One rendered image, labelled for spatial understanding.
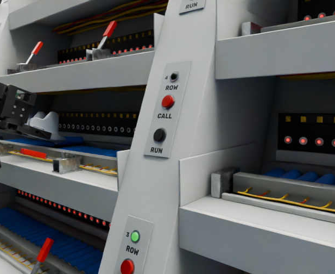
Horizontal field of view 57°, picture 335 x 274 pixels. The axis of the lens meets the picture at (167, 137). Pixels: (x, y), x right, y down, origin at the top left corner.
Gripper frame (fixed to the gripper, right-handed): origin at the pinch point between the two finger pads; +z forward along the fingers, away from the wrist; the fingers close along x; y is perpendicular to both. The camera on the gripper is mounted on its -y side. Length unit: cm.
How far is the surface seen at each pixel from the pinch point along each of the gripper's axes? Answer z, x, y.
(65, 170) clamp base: -7.0, -16.4, -5.5
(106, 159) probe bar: -4.2, -22.1, -2.4
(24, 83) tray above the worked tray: -6.9, 7.0, 10.8
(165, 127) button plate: -8.8, -36.5, 2.0
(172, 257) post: -8.1, -40.7, -11.7
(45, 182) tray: -8.0, -13.5, -8.0
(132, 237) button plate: -9.6, -36.0, -11.0
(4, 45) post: -5.3, 29.2, 23.6
